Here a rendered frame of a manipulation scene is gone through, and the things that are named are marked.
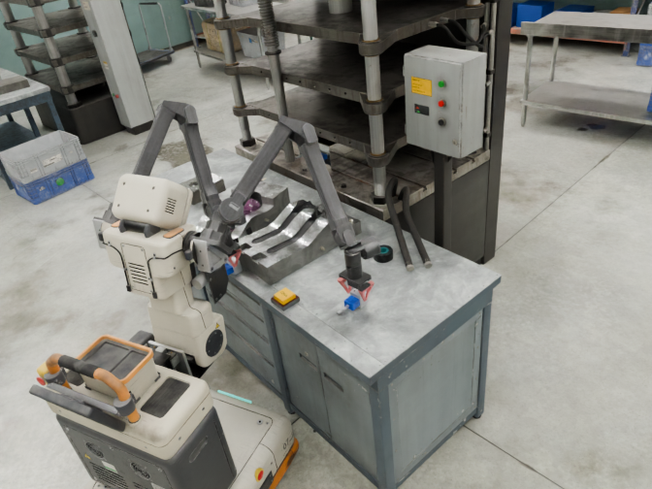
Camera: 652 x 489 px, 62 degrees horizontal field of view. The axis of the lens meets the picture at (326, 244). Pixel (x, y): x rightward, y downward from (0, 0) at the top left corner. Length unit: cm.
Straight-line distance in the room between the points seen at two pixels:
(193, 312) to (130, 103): 466
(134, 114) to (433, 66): 462
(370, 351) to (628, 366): 158
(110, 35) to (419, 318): 500
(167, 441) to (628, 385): 209
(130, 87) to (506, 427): 512
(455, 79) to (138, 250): 134
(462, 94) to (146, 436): 166
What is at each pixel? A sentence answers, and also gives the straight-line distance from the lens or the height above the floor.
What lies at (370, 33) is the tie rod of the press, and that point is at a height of 157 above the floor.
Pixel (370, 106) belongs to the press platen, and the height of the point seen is 128.
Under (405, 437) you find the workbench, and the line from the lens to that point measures 222.
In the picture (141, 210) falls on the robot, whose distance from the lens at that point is 179.
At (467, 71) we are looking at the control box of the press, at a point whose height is 143.
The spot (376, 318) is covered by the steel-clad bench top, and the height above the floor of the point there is 80.
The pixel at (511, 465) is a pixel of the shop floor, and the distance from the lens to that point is 257.
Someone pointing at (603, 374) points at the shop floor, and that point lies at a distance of 299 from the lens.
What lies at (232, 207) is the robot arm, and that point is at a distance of 176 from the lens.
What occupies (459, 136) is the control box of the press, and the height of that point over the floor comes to 117.
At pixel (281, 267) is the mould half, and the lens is 217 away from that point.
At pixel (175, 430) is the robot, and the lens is 179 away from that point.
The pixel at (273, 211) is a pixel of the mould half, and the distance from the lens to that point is 257.
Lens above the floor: 210
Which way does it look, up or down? 33 degrees down
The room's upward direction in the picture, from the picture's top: 8 degrees counter-clockwise
